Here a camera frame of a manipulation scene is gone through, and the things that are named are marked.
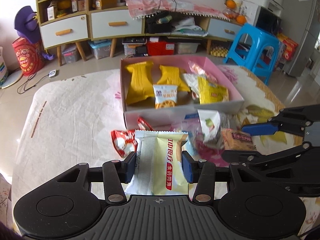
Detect brown cracker pack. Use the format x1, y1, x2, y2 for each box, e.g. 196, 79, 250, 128
221, 128, 256, 151

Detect red white candy bag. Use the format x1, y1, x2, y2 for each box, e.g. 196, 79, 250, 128
111, 130, 138, 158

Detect cream green biscuit pack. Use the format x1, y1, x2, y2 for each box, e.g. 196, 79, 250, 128
125, 130, 189, 196

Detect yellow printed snack pack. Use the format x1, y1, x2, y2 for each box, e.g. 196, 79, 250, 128
197, 76, 229, 104

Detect white biscuit snack pack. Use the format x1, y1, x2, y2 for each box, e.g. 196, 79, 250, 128
153, 85, 178, 109

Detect yellow snack bag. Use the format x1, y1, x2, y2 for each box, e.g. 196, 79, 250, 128
126, 61, 155, 105
156, 65, 190, 92

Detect white snack packet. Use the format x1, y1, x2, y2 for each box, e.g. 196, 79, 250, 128
182, 73, 200, 99

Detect pink rice cracker pack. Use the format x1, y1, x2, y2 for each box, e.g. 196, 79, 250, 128
188, 61, 218, 83

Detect white blue snack pack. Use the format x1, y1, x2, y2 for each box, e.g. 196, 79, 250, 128
182, 109, 230, 152

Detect floral tablecloth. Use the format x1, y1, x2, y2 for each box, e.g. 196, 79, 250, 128
10, 64, 320, 235

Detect blue plastic stool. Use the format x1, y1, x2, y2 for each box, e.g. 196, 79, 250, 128
223, 23, 280, 85

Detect pink cardboard box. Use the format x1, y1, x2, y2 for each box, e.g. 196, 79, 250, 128
120, 55, 245, 129

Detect grey refrigerator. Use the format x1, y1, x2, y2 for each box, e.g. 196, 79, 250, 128
281, 0, 319, 77

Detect black microwave oven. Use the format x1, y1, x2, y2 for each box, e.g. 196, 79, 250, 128
255, 7, 281, 35

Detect red storage box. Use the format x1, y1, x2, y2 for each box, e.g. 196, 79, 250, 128
146, 40, 175, 56

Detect red cylindrical gift box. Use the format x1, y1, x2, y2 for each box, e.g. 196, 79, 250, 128
12, 37, 45, 76

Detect low wooden tv shelf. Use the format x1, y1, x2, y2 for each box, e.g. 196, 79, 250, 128
144, 10, 247, 52

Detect white paper shopping bag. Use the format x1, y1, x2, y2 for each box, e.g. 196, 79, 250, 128
0, 47, 9, 86

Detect wooden cabinet white drawers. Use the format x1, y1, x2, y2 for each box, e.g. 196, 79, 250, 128
36, 0, 145, 66

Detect pink cloth on shelf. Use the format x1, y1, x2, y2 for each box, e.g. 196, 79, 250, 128
125, 0, 229, 21

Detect purple plush toy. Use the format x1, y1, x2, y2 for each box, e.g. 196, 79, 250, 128
13, 5, 57, 61

